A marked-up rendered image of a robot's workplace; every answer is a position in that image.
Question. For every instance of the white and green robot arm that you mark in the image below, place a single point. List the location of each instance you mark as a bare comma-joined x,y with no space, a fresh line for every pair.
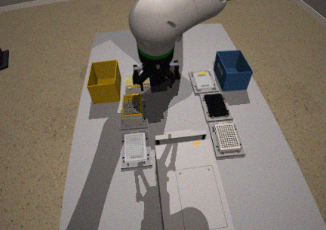
152,21

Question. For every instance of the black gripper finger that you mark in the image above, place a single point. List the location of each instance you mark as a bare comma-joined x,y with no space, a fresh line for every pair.
169,74
139,79

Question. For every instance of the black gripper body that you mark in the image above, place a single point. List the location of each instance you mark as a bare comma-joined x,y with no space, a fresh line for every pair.
155,71

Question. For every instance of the blue open-top bin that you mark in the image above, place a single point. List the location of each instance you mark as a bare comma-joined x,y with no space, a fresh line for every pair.
235,62

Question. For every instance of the yellow open bin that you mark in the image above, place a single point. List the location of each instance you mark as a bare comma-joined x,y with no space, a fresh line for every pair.
101,75

